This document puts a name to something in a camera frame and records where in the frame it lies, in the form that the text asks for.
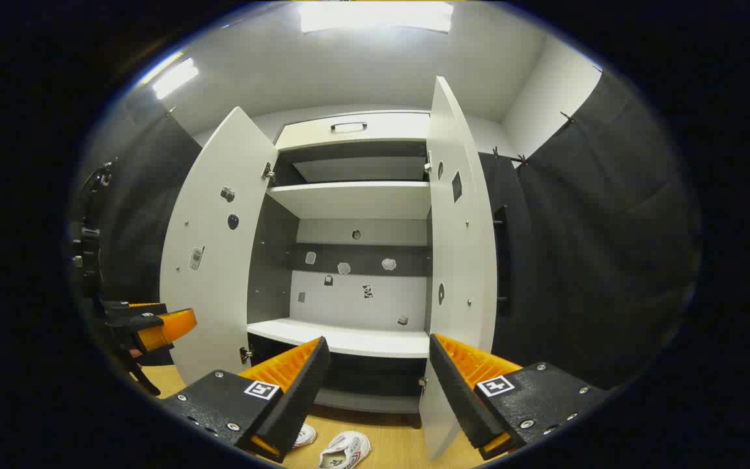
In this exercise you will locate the white canvas shoe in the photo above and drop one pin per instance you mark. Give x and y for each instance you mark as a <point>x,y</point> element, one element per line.
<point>305,435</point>
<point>346,449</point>

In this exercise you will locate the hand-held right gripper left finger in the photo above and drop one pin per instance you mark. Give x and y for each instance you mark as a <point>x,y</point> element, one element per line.
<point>297,391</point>

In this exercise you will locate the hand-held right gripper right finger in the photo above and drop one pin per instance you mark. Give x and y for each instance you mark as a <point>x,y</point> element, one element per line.
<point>456,391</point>

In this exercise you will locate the black backdrop cloth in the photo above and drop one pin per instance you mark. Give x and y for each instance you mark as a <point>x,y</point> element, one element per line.
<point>609,228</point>

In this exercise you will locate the small ceiling light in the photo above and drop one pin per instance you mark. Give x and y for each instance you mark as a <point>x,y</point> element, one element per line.
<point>175,78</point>

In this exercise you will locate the large ceiling light panel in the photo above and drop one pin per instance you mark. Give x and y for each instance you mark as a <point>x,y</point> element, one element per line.
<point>375,16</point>

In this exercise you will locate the cabinet door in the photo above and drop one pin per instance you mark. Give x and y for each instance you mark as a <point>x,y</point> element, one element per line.
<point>219,306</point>
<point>466,260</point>

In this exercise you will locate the grey white shoe cabinet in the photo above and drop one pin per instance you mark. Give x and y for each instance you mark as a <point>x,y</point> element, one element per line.
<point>349,198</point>

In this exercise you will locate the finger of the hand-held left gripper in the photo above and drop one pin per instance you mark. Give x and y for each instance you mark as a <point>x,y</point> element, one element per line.
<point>166,329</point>
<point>134,309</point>

